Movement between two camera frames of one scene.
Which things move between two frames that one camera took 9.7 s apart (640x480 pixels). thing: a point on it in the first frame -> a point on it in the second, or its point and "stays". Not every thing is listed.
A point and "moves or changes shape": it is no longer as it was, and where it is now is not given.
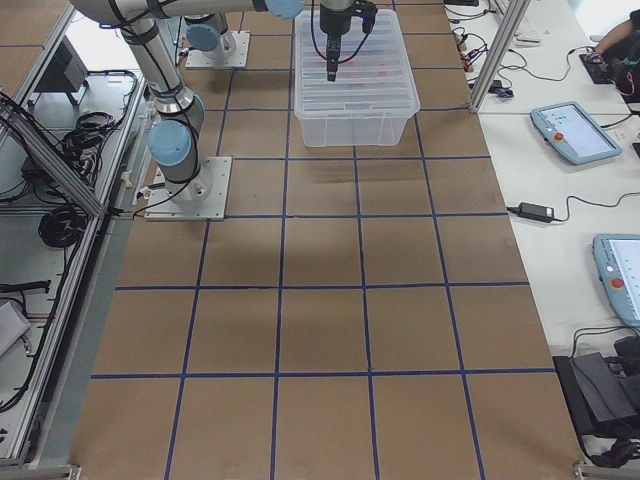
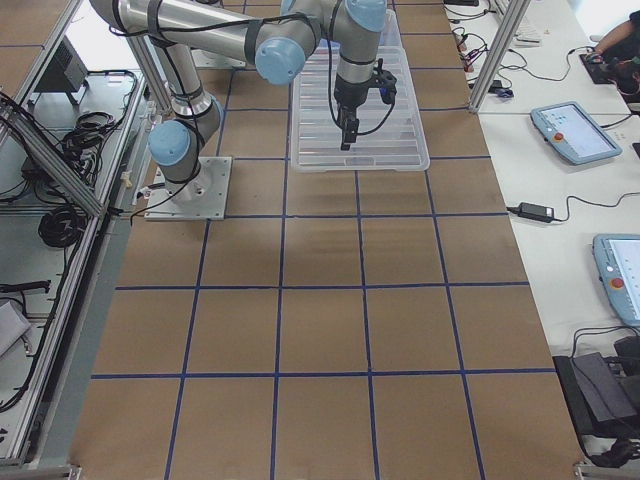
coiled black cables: (62, 227) stays
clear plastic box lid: (375, 75) moves or changes shape
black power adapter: (537, 211) stays
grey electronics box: (66, 71) stays
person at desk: (619, 50) stays
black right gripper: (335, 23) -> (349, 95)
